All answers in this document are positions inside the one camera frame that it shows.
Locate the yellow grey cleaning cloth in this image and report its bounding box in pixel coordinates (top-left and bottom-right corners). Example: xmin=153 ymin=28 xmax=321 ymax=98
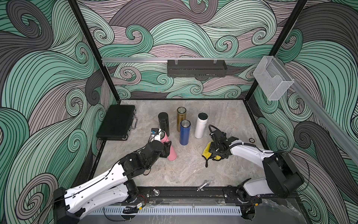
xmin=202 ymin=141 xmax=222 ymax=168

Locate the pink thermos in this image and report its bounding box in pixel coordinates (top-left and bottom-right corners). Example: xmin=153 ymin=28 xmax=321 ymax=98
xmin=160 ymin=130 xmax=177 ymax=161

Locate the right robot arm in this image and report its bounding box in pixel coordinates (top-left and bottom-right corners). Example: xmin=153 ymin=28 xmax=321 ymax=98
xmin=208 ymin=130 xmax=304 ymax=202

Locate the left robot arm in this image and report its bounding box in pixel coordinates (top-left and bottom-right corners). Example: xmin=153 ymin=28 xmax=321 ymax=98
xmin=53 ymin=140 xmax=172 ymax=224

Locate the white thermos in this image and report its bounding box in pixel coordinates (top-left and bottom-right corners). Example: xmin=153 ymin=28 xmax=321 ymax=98
xmin=194 ymin=113 xmax=208 ymax=139

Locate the black thermos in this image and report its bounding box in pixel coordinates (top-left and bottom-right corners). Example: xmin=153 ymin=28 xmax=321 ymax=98
xmin=158 ymin=112 xmax=170 ymax=136

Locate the blue thermos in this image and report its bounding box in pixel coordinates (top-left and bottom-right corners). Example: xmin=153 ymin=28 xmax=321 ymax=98
xmin=180 ymin=119 xmax=191 ymax=146

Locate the gold thermos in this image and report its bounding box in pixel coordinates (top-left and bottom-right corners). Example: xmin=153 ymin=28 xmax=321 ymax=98
xmin=177 ymin=106 xmax=186 ymax=132

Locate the black hard case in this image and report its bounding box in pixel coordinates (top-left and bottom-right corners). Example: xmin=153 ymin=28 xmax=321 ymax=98
xmin=96 ymin=105 xmax=138 ymax=141

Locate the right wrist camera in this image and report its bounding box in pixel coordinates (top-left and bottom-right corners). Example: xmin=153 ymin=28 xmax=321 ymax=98
xmin=208 ymin=125 xmax=226 ymax=141

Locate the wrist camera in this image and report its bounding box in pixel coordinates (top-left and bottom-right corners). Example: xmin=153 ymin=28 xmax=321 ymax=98
xmin=208 ymin=125 xmax=226 ymax=141
xmin=149 ymin=128 xmax=162 ymax=142

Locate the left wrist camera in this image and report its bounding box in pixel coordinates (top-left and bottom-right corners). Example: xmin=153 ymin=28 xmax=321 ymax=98
xmin=149 ymin=128 xmax=162 ymax=142

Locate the silver bolt on rail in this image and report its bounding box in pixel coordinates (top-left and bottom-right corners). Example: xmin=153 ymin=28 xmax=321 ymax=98
xmin=197 ymin=181 xmax=209 ymax=191

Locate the silver knob on rail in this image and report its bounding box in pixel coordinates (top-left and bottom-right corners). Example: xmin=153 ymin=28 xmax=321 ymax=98
xmin=153 ymin=189 xmax=160 ymax=196

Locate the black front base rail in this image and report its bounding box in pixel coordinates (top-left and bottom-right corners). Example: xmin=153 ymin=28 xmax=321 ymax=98
xmin=138 ymin=186 xmax=280 ymax=201

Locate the white slotted cable duct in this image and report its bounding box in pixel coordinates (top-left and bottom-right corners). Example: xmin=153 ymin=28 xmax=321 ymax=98
xmin=89 ymin=205 xmax=242 ymax=216

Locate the black wall shelf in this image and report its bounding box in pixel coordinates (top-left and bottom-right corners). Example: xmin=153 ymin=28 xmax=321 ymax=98
xmin=167 ymin=59 xmax=227 ymax=79

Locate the clear acrylic wall holder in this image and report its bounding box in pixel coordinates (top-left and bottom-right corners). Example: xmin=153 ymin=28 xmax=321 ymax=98
xmin=253 ymin=56 xmax=294 ymax=101

